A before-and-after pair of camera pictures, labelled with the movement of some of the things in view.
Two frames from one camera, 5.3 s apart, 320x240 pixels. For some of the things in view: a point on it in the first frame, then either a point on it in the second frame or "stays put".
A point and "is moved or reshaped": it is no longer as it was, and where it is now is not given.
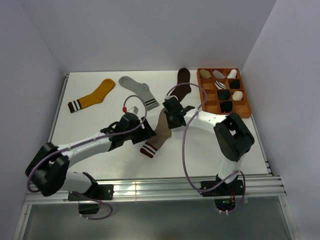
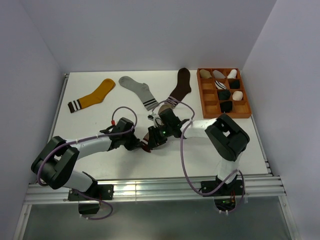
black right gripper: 170,125 → 154,139
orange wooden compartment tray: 225,91 stays put
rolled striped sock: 220,85 stays put
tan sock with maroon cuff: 162,133 is moved or reshaped
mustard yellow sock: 96,97 stays put
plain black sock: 224,94 stays put
